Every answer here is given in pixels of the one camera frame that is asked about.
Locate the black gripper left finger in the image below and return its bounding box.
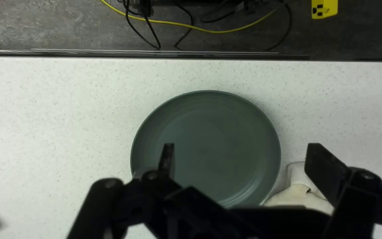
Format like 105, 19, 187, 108
66, 143, 188, 239

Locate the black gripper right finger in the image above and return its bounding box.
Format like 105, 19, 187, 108
304, 143, 382, 239

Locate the beige cloth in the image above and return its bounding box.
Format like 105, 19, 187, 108
262, 161, 334, 216

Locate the dark green plate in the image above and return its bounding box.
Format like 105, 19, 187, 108
130, 89, 282, 210

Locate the yellow power outlet box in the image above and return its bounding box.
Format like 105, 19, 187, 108
310, 0, 339, 22

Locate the black floor cable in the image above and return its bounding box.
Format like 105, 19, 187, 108
262, 0, 294, 52
172, 2, 196, 50
122, 0, 162, 51

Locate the yellow extension cable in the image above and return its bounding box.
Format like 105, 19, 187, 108
99, 0, 285, 36

